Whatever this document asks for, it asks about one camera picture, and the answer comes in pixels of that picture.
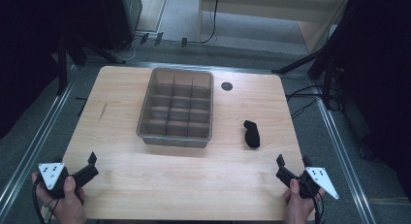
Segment beige wooden frame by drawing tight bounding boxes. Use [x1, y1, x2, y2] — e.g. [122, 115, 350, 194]
[197, 0, 354, 54]

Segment black metal stand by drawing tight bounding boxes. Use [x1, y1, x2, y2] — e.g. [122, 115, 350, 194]
[55, 29, 128, 96]
[270, 21, 344, 110]

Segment grey compartment storage box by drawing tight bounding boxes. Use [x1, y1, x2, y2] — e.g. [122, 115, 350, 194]
[136, 67, 215, 149]

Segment black hanging cable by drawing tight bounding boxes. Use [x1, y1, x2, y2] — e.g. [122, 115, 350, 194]
[187, 0, 221, 46]

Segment dark cabinet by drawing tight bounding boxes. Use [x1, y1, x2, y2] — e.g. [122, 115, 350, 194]
[96, 0, 143, 51]

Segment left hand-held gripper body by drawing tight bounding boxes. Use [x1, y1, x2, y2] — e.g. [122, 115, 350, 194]
[38, 162, 100, 200]

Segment dark curtain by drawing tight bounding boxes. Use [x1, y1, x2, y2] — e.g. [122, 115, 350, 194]
[332, 0, 411, 189]

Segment person's left hand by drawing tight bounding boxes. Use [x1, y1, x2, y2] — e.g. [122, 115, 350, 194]
[31, 172, 87, 224]

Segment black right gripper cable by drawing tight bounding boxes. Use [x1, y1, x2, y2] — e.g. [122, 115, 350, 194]
[303, 181, 326, 224]

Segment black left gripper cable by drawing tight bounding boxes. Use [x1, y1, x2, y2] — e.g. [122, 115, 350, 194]
[31, 179, 61, 224]

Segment black sock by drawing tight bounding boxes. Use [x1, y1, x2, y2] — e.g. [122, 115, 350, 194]
[242, 119, 262, 149]

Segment white floor cable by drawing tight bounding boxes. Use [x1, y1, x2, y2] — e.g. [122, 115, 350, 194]
[110, 36, 143, 62]

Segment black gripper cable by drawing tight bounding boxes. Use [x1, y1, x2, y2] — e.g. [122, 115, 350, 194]
[303, 181, 326, 224]
[31, 179, 61, 224]

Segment black floor cables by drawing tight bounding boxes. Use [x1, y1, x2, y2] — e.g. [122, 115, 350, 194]
[285, 83, 343, 119]

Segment metal floor rail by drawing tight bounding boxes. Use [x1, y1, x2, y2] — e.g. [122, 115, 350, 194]
[314, 97, 378, 224]
[72, 60, 313, 79]
[0, 64, 78, 215]

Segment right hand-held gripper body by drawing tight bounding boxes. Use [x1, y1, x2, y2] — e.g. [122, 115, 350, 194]
[275, 166, 340, 201]

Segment person's right hand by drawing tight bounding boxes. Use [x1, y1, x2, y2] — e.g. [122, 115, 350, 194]
[283, 178, 326, 224]

